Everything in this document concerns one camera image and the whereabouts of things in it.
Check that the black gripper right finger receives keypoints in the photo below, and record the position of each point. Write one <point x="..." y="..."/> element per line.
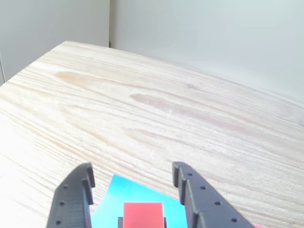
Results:
<point x="209" y="206"/>

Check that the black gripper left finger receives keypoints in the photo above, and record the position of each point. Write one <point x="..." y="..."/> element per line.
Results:
<point x="69" y="204"/>

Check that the small black cube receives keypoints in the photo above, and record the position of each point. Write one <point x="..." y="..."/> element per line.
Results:
<point x="120" y="223"/>

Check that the small red cube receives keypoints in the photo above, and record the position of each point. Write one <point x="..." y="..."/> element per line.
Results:
<point x="143" y="215"/>

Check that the pink paper sheet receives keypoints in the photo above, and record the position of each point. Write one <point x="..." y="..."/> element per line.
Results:
<point x="257" y="226"/>

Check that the blue paper sheet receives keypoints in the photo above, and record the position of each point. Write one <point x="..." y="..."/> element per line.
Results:
<point x="123" y="190"/>

